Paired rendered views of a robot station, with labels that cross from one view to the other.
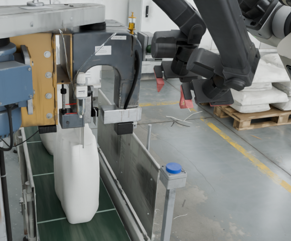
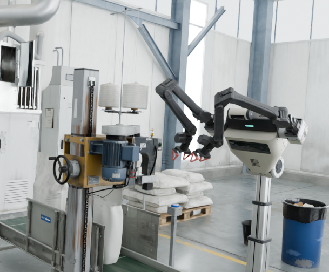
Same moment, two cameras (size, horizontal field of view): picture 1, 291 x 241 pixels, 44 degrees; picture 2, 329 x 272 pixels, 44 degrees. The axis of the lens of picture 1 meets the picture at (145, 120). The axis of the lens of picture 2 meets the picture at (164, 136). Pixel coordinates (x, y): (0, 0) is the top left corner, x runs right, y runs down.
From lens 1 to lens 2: 185 cm
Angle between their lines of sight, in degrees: 31
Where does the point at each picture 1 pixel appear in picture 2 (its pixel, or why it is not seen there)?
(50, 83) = not seen: hidden behind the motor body
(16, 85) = (136, 154)
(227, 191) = not seen: hidden behind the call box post
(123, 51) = (150, 145)
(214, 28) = (217, 124)
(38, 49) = not seen: hidden behind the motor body
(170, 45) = (183, 137)
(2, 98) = (133, 158)
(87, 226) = (117, 264)
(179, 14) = (188, 124)
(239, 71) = (220, 139)
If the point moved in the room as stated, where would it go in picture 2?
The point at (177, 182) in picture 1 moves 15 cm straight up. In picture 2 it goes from (179, 212) to (180, 191)
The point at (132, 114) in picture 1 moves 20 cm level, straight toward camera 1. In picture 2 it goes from (153, 178) to (165, 183)
